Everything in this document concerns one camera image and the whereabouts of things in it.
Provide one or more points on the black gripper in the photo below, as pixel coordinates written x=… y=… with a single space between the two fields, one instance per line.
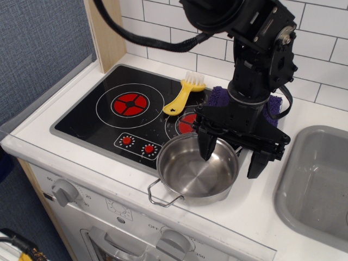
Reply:
x=242 y=125

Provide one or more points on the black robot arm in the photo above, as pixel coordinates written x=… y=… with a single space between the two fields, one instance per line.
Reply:
x=263 y=34

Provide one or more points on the stainless steel pot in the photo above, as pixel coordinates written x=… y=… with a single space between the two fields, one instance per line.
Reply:
x=195 y=181

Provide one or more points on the yellow dish brush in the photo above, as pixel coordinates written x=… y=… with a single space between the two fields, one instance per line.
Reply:
x=193 y=82

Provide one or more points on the grey sink basin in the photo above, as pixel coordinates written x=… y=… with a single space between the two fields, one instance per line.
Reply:
x=311 y=198

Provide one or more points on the grey oven knob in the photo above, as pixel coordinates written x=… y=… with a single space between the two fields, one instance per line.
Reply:
x=173 y=244

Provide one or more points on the black toy stovetop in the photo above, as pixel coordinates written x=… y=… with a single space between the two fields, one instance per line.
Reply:
x=122 y=117

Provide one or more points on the white toy oven front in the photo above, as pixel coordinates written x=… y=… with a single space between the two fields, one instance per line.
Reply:
x=98 y=228

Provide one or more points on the grey timer knob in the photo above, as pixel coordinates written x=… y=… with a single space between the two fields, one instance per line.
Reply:
x=64 y=192

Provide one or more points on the yellow black object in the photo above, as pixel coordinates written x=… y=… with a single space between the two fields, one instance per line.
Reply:
x=16 y=247

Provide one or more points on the wooden side post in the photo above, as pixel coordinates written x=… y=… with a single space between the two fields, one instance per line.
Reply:
x=109 y=46

